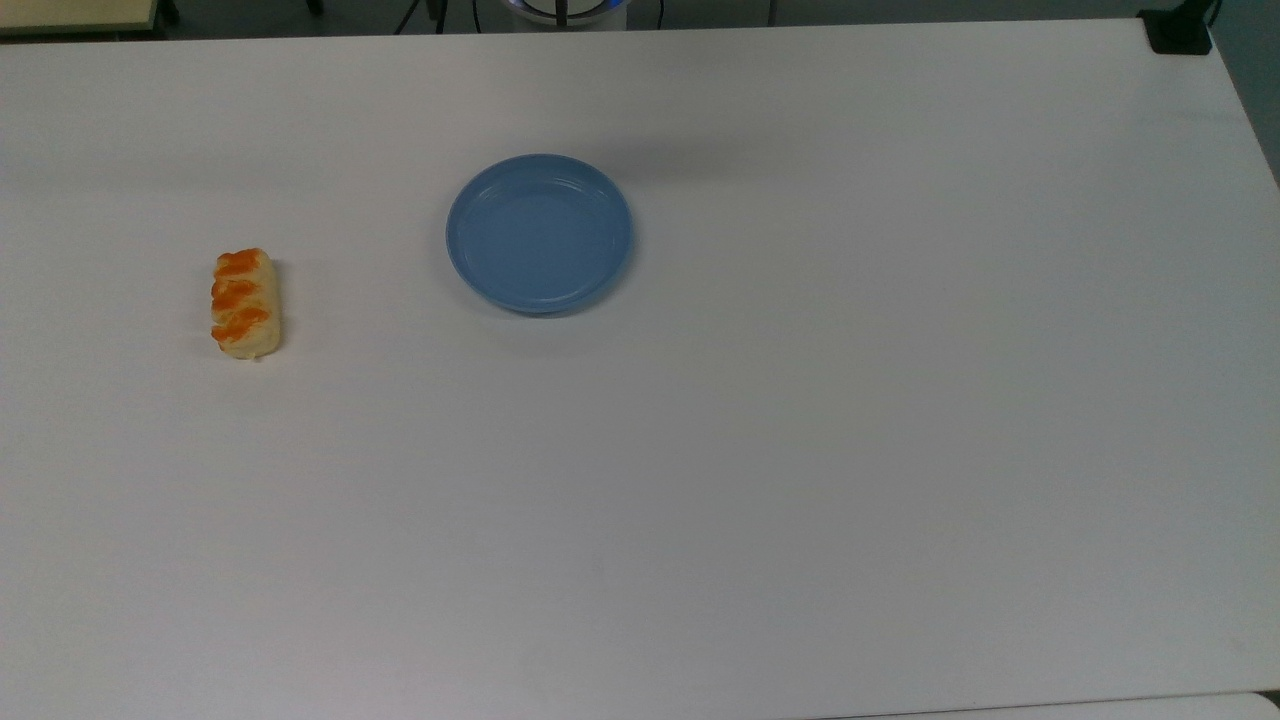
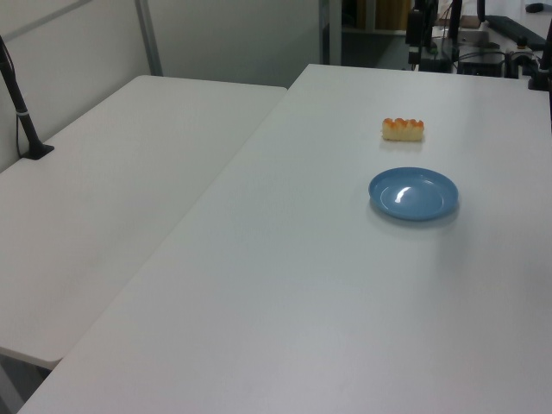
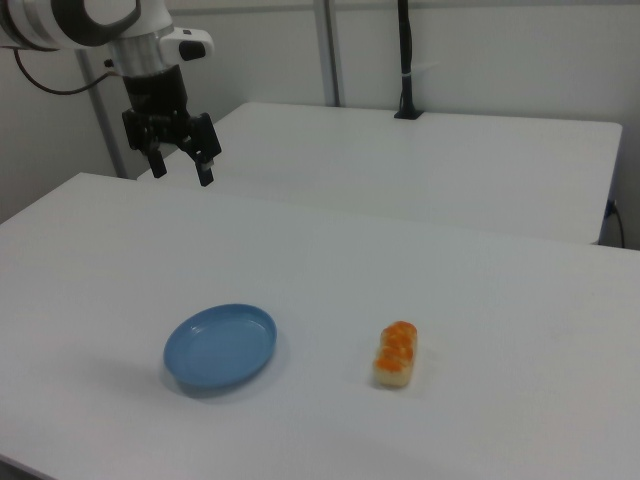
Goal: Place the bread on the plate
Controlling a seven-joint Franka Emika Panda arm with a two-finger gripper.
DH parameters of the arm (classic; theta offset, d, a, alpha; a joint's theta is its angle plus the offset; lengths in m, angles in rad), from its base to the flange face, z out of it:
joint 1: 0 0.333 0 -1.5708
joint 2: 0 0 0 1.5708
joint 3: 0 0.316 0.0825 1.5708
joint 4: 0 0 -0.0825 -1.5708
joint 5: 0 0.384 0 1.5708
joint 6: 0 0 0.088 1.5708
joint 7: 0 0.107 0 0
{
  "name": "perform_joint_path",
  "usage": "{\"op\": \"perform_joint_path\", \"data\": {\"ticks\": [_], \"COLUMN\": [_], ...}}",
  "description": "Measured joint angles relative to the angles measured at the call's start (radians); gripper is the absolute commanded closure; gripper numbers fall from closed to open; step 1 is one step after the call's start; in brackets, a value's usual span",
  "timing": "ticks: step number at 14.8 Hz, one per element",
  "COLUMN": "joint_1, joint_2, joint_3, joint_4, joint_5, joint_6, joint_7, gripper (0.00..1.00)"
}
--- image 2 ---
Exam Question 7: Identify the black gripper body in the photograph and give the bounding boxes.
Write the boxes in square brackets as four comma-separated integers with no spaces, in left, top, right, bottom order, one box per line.
[405,9,426,54]

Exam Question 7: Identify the bread with orange crust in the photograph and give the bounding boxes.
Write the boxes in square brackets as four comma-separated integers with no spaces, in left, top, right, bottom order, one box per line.
[381,116,426,143]

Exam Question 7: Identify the blue round plate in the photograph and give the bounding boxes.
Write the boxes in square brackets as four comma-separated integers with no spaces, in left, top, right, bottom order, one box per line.
[367,166,460,223]

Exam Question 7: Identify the black electronics box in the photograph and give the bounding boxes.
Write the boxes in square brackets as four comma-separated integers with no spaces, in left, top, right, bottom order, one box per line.
[417,54,455,73]

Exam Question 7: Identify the black vertical pole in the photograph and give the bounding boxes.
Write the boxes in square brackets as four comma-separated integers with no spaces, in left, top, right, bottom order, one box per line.
[448,0,463,41]

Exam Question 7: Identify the black keyboard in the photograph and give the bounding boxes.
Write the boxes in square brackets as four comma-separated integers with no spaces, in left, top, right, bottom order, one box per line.
[485,15,548,49]

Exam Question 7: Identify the emergency stop button box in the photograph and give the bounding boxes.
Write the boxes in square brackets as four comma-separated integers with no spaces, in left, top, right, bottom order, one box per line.
[505,35,540,78]

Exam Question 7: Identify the black clamp stand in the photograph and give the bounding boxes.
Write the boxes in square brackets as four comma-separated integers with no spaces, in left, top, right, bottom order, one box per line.
[527,0,552,92]

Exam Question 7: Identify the grey metal partition post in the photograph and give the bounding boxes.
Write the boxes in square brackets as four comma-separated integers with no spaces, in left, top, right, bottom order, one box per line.
[135,0,165,77]

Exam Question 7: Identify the black camera stand pole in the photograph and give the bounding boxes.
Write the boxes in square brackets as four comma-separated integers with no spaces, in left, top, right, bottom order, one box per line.
[0,34,55,162]

